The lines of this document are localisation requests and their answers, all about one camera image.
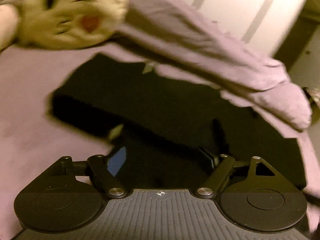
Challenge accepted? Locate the black garment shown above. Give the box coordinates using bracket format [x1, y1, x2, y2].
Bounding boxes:
[50, 54, 306, 190]

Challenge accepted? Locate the round gold side table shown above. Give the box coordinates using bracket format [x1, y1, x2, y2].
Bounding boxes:
[303, 86, 320, 125]

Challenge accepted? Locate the yellow emoji plush pillow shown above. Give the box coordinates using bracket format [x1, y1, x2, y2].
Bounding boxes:
[18, 0, 129, 50]

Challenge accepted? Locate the purple duvet blanket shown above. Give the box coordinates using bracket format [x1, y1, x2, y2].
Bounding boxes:
[118, 0, 312, 131]

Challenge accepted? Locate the white pillow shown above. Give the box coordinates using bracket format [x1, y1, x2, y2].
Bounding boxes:
[0, 4, 20, 51]

